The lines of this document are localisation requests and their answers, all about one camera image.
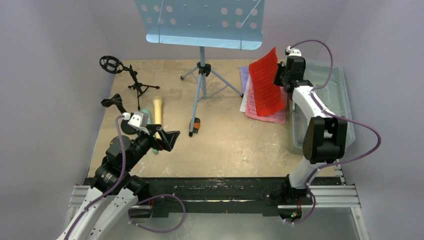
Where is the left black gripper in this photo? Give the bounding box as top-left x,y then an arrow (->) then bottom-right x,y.
124,123 -> 179,170

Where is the green microphone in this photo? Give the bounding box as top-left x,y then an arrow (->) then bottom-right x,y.
141,108 -> 159,155

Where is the bright red sheet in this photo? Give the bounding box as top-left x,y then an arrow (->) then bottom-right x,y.
248,47 -> 285,117

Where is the beige microphone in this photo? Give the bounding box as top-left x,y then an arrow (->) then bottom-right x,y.
152,95 -> 163,125

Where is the red sheet music page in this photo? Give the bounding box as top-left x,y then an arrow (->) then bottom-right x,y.
244,79 -> 286,125

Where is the purple sheet music page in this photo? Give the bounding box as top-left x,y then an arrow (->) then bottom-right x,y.
240,65 -> 249,94

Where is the white sheet music page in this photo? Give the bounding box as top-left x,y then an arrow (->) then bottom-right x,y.
239,75 -> 251,113

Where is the black round-base mic stand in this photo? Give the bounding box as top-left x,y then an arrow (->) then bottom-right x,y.
100,93 -> 138,135

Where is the blue music stand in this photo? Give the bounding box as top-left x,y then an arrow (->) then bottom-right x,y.
135,0 -> 265,137

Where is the black tripod mic stand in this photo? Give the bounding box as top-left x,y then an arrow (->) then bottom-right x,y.
99,54 -> 161,112

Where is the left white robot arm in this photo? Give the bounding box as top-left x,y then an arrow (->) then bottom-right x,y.
59,124 -> 180,240

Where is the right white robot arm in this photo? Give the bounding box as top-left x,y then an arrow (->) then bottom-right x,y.
274,55 -> 348,204

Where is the orange hex key set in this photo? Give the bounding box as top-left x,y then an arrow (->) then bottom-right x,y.
189,117 -> 201,137

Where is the clear plastic storage box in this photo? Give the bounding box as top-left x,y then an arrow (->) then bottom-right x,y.
287,58 -> 352,155

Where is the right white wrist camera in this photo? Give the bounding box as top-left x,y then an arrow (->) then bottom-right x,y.
285,46 -> 302,57

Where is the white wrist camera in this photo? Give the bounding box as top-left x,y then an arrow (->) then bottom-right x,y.
285,46 -> 302,57
120,111 -> 150,135

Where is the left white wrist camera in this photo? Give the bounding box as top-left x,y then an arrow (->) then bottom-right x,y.
120,111 -> 150,135

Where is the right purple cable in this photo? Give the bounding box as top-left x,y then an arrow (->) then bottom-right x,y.
283,39 -> 382,226

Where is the purple cable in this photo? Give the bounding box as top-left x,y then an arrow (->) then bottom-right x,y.
62,114 -> 186,240
283,39 -> 382,226

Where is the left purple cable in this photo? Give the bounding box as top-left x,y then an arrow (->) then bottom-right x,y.
62,114 -> 186,240

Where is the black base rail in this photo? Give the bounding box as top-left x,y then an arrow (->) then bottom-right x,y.
132,177 -> 360,222

